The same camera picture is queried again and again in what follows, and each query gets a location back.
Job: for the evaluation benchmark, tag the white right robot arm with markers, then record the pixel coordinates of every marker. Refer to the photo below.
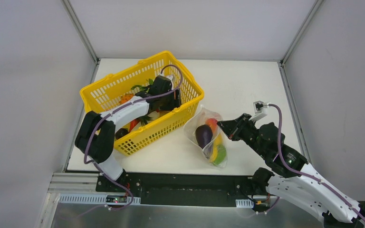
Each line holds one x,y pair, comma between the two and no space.
290,176

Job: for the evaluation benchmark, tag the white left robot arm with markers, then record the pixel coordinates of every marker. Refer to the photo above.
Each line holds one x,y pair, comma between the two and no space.
96,136

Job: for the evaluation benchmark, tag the yellow plastic shopping basket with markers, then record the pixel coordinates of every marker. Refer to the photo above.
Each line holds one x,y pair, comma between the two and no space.
105,94

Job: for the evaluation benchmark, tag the orange toy pineapple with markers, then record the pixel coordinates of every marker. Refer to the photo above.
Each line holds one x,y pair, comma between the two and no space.
133,107

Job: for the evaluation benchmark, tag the clear zip top bag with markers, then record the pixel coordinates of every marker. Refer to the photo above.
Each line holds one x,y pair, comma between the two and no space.
197,120

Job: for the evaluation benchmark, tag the green toy pepper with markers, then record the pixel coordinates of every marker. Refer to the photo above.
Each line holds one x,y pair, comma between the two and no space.
221,154

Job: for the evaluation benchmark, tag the small red toy chili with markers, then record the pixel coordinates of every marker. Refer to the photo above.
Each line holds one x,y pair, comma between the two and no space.
133,124

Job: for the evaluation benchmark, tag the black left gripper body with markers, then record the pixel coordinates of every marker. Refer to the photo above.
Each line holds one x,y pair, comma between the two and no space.
168,102

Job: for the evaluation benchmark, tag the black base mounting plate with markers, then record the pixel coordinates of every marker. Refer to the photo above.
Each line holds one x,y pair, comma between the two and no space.
187,189

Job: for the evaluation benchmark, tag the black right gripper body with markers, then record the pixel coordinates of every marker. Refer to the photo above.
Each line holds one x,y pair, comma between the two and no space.
238,127

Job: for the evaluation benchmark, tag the purple toy eggplant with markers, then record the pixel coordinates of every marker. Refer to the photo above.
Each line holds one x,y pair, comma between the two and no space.
203,135

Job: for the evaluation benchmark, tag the orange toy peach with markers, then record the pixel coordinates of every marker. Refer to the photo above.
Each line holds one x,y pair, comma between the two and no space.
212,123

